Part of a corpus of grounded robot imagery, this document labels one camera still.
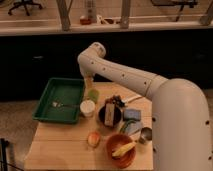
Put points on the blue sponge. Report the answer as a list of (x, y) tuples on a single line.
[(132, 114)]

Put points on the white bottle on shelf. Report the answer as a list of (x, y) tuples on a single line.
[(91, 10)]

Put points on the dark grape bunch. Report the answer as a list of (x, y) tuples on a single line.
[(115, 99)]

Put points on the silver metal fork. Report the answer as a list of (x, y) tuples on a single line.
[(58, 105)]

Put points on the green vegetable toy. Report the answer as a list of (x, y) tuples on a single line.
[(125, 125)]

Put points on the beige wooden gripper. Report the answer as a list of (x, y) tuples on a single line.
[(88, 82)]

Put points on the metal cup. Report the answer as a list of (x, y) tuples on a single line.
[(146, 135)]

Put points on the black office chair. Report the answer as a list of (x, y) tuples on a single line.
[(25, 4)]

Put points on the white rectangular box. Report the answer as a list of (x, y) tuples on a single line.
[(109, 114)]

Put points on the black bowl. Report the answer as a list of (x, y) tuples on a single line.
[(117, 116)]

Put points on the white paper cup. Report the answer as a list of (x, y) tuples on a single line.
[(87, 108)]

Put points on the wooden table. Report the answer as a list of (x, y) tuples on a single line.
[(61, 147)]

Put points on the grey cloth piece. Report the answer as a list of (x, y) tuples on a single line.
[(133, 128)]

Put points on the green plastic tray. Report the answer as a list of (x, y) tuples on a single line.
[(63, 90)]

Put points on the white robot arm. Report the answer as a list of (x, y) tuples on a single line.
[(181, 134)]

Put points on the orange bowl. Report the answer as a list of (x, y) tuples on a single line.
[(114, 142)]

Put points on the black stand at left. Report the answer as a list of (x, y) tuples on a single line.
[(3, 157)]

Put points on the red item on shelf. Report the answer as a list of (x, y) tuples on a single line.
[(84, 20)]

